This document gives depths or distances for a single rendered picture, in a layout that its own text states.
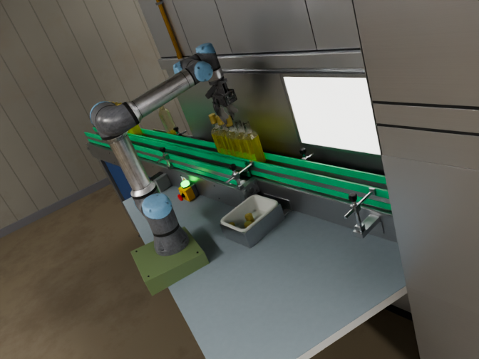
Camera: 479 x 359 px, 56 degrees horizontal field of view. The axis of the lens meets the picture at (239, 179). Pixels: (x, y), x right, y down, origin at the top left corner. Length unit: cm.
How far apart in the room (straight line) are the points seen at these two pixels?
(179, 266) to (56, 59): 325
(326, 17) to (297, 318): 103
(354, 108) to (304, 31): 34
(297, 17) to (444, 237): 94
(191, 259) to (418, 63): 118
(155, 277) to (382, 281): 86
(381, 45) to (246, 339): 98
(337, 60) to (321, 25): 14
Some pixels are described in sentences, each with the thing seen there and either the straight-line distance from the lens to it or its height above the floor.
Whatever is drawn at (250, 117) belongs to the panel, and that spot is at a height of 109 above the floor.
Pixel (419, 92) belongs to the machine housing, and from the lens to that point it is 113.
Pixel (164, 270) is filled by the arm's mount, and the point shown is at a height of 82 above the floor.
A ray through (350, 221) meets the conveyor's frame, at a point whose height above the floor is 79.
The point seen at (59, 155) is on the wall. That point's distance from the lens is 494.
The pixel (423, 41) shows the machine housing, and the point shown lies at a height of 155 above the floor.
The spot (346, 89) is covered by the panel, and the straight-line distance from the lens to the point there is 173.
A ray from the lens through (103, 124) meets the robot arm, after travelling 176.
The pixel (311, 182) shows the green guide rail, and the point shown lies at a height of 92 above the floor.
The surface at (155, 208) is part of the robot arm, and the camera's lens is 186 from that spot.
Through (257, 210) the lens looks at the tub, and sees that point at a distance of 208.
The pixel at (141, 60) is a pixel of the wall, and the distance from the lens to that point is 488.
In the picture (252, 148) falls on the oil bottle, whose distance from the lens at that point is 204.
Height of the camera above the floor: 187
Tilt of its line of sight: 28 degrees down
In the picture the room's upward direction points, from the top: 20 degrees counter-clockwise
